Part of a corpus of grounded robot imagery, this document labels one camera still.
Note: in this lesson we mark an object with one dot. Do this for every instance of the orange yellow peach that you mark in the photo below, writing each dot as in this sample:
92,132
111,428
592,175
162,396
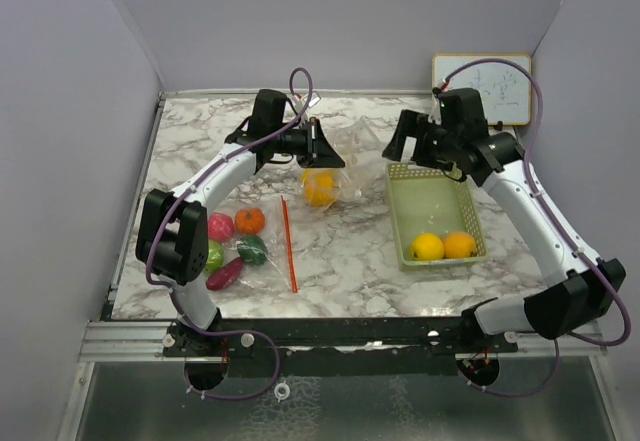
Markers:
459,245

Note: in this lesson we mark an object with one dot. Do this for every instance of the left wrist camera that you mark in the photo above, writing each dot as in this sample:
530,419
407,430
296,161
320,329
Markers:
300,100

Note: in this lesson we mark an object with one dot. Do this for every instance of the aluminium frame rail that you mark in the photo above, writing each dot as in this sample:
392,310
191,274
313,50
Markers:
145,341

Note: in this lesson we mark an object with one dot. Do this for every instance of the small whiteboard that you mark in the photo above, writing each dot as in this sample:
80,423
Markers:
505,91

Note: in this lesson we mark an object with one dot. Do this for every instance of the clear zip bag orange zipper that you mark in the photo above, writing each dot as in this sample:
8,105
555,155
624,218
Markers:
278,274

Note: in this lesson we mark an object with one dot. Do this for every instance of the green apple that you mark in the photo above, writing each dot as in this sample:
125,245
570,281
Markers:
216,256

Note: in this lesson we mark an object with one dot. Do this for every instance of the green plastic basket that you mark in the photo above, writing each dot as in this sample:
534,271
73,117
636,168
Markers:
429,200

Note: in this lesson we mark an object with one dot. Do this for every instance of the orange bell pepper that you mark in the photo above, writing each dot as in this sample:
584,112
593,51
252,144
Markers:
310,190

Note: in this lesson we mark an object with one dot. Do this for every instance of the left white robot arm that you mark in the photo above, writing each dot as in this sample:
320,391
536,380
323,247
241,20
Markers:
172,240

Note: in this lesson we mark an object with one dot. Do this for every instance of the clear bag of white discs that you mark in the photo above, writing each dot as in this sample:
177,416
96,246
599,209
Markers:
359,146

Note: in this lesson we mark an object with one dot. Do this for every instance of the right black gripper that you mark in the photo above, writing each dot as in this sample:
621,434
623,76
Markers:
410,125

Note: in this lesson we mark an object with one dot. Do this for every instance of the red apple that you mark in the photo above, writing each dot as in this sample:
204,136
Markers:
220,227

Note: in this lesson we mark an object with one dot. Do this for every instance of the purple sweet potato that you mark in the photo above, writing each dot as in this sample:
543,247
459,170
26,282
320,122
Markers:
226,275

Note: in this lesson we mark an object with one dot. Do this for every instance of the yellow lemon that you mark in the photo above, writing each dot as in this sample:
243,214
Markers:
426,247

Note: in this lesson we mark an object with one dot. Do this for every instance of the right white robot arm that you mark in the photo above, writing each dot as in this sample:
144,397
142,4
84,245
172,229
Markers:
581,285

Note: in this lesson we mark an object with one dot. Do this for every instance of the dark green lime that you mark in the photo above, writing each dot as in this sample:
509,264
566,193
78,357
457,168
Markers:
252,249

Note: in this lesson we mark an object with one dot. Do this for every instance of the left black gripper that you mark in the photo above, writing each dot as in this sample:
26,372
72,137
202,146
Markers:
318,151

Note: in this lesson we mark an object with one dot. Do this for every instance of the orange tangerine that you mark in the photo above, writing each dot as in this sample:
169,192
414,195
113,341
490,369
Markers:
250,220

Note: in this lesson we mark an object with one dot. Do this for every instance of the yellow mango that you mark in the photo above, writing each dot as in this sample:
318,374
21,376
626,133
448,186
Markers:
327,185

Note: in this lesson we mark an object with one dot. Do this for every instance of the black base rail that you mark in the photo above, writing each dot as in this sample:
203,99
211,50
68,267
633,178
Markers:
253,347

